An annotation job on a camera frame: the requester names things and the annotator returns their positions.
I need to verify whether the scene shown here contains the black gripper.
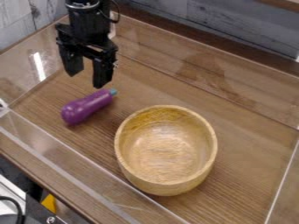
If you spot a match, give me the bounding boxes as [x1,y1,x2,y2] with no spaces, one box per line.
[55,1,117,88]

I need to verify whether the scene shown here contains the purple toy eggplant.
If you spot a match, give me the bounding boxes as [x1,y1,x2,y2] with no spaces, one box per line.
[60,88,117,125]

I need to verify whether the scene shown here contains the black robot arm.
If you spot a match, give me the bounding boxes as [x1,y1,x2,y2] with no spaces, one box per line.
[55,0,119,88]

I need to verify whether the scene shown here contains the brown wooden bowl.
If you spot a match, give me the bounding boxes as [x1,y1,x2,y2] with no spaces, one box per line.
[115,105,219,196]

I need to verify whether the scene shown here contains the clear acrylic tray walls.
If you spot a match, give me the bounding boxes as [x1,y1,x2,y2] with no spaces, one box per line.
[0,17,299,224]

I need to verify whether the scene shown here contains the yellow black machine base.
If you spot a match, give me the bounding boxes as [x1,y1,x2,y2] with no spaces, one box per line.
[0,156,89,224]

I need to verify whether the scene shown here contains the clear acrylic corner bracket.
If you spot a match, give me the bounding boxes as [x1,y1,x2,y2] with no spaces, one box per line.
[108,11,116,39]

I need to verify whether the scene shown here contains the black cable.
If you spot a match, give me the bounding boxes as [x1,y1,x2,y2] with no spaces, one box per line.
[0,195,25,224]

